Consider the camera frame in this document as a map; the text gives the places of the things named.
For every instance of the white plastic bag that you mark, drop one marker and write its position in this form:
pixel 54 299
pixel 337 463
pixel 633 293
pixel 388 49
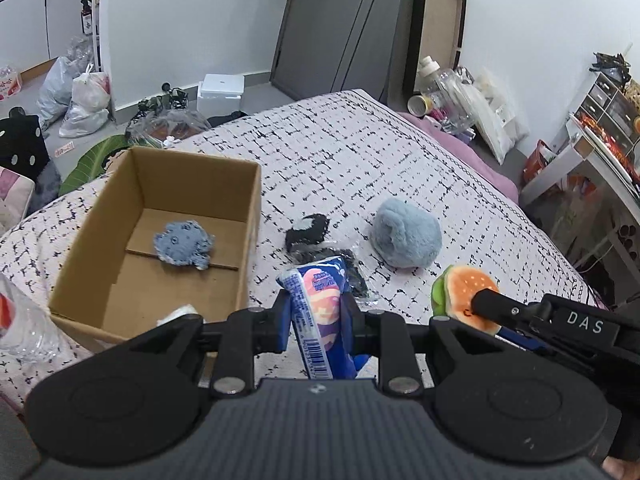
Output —
pixel 88 110

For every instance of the clear bottle near edge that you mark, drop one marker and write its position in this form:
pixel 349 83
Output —
pixel 27 332

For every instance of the white desk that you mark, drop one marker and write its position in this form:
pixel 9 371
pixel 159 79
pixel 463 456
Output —
pixel 580 197

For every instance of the blue crochet toy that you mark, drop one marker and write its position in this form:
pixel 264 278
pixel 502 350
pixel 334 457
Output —
pixel 184 243

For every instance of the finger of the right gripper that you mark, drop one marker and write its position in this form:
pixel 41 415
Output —
pixel 507 312

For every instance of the black polka dot cushion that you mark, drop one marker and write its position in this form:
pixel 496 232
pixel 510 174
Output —
pixel 22 146

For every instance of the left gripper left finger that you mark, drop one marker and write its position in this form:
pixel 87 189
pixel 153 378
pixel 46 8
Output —
pixel 242 336

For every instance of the white pillow bag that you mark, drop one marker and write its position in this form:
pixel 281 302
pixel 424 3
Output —
pixel 498 113

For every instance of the grey plastic bag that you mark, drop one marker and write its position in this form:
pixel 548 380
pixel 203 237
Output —
pixel 55 93

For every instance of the black camera tripod gear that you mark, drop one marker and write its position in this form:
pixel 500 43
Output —
pixel 170 98

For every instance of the paper cup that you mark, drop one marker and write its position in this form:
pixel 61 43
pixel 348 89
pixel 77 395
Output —
pixel 420 105

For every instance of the white foam box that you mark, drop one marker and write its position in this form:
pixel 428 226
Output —
pixel 219 94

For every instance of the black items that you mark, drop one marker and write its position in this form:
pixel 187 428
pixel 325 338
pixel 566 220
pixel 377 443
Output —
pixel 307 241

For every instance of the white patterned bed cover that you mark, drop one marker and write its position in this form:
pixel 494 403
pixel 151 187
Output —
pixel 88 259

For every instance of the framed board leaning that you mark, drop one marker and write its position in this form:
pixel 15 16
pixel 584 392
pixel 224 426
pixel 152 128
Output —
pixel 436 30

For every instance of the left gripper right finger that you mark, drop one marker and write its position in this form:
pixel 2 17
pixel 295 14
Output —
pixel 388 337

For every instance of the grey door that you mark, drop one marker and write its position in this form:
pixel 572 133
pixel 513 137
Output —
pixel 327 46

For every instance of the clear plastic bottle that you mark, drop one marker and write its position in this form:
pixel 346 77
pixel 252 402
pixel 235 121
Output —
pixel 443 89

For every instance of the blue wet wipes packet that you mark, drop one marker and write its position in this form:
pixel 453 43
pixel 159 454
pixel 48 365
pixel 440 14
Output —
pixel 316 290

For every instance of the light blue plush toy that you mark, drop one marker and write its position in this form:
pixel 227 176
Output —
pixel 405 236

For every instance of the spray bottle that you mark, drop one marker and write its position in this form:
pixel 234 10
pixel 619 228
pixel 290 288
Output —
pixel 86 17

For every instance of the green leaf cushion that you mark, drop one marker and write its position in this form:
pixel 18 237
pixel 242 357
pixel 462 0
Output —
pixel 93 163

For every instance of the pink blanket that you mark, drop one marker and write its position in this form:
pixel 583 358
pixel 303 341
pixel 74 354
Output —
pixel 464 153

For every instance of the desk drawer organizer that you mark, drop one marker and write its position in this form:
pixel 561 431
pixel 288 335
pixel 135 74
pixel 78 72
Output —
pixel 602 101

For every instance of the hamburger plush toy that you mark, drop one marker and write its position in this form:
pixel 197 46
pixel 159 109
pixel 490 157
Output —
pixel 452 295

